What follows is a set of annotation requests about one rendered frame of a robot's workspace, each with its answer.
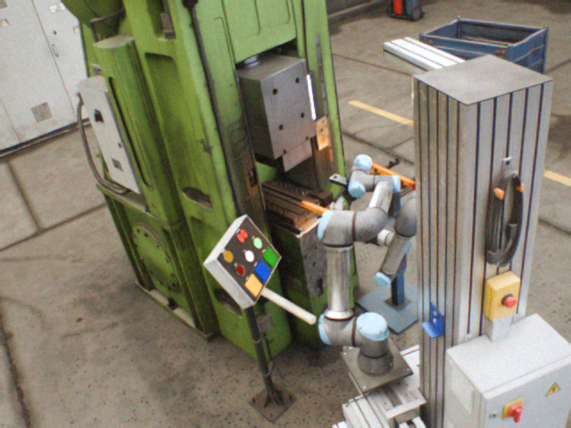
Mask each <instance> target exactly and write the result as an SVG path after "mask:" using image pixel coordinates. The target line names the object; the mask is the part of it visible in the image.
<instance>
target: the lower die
mask: <svg viewBox="0 0 571 428"><path fill-rule="evenodd" d="M261 185H266V186H268V187H271V188H273V189H276V191H279V192H281V193H285V194H287V195H290V196H292V197H295V198H298V199H300V200H305V201H306V202H312V203H314V204H317V206H319V200H317V199H314V198H313V200H312V197H309V196H307V197H306V195H304V194H302V195H301V194H300V193H297V192H296V193H295V191H292V189H290V191H289V188H287V187H285V188H284V187H283V186H282V185H280V186H278V185H277V184H275V183H272V182H270V181H268V180H267V181H265V182H264V183H261ZM261 191H262V192H263V196H264V200H265V201H266V203H265V204H267V202H271V206H270V203H268V206H267V207H268V212H269V215H270V216H271V217H273V216H272V211H271V207H272V206H273V204H276V206H277V208H276V207H275V206H274V207H273V208H272V209H273V214H274V217H275V218H279V217H280V219H281V220H282V222H286V223H287V224H288V225H290V226H295V227H297V228H298V227H300V226H302V225H303V224H304V223H306V222H307V220H308V219H311V218H313V217H314V216H315V215H316V214H318V213H317V212H315V211H313V210H307V208H306V207H304V206H302V204H300V203H298V202H294V201H290V200H288V199H286V198H284V197H281V196H279V195H276V194H273V193H270V192H268V191H265V189H263V188H261ZM280 207H281V208H283V210H282V209H279V208H280ZM278 209H279V211H278V212H279V217H278V213H277V210H278ZM284 210H288V213H287V211H285V213H284V214H285V221H284V215H283V212H284ZM305 219H306V222H305Z"/></svg>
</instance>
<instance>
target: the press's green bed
mask: <svg viewBox="0 0 571 428"><path fill-rule="evenodd" d="M351 278H352V265H350V310H352V312H353V317H355V311H354V303H353V297H352V282H351ZM281 285H282V291H283V295H284V299H286V300H289V301H290V302H292V303H294V305H295V306H297V307H299V308H300V309H303V310H305V311H306V312H308V313H311V314H312V315H313V316H315V317H316V321H315V323H313V325H310V324H308V322H306V321H305V320H303V319H301V318H300V317H298V316H296V315H295V314H293V313H291V312H289V311H288V310H287V311H286V313H287V316H288V321H289V326H290V330H291V335H292V336H293V337H294V338H296V339H298V340H300V341H301V342H303V344H305V345H306V346H308V347H309V348H311V349H314V350H315V351H316V352H318V353H320V352H321V351H322V350H323V349H324V348H325V347H326V346H327V343H324V342H323V341H322V340H321V338H320V334H319V319H320V317H321V315H323V314H324V311H325V310H326V309H328V291H327V285H325V286H324V288H323V289H320V290H319V292H318V293H316V294H315V295H314V296H313V297H312V298H310V299H309V298H307V297H305V296H303V295H302V294H300V293H298V292H297V291H295V290H292V289H290V288H288V287H287V285H285V284H282V283H281Z"/></svg>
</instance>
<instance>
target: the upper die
mask: <svg viewBox="0 0 571 428"><path fill-rule="evenodd" d="M254 155H255V160H256V162H259V163H260V164H264V165H267V166H270V167H272V168H274V169H280V170H283V171H287V170H289V169H290V168H293V167H294V166H296V165H297V164H299V163H301V162H302V161H304V160H306V159H308V157H310V156H311V155H312V150H311V144H310V139H306V138H305V142H304V143H302V144H300V145H298V146H296V147H295V148H293V149H291V150H290V151H288V152H284V154H282V155H281V156H279V157H277V158H276V159H275V160H273V159H271V158H270V157H268V156H265V155H262V154H258V153H256V152H255V153H254Z"/></svg>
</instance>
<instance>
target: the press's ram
mask: <svg viewBox="0 0 571 428"><path fill-rule="evenodd" d="M235 69H236V68H235ZM236 71H237V76H238V79H239V84H240V89H241V94H242V97H243V102H244V107H245V111H246V115H247V119H248V125H249V129H250V133H251V138H252V147H253V150H254V152H256V153H258V154H262V155H265V156H268V157H270V158H271V159H273V160H275V159H276V158H277V157H279V156H281V155H282V154H284V152H288V151H290V150H291V149H293V148H295V147H296V146H298V145H300V144H302V143H304V142H305V138H306V139H310V138H311V137H313V136H315V135H316V128H315V121H314V114H313V108H312V100H311V95H310V88H309V80H308V74H307V67H306V60H305V59H301V58H294V57H288V56H282V55H275V54H269V53H261V63H258V64H256V66H253V67H251V68H246V69H236Z"/></svg>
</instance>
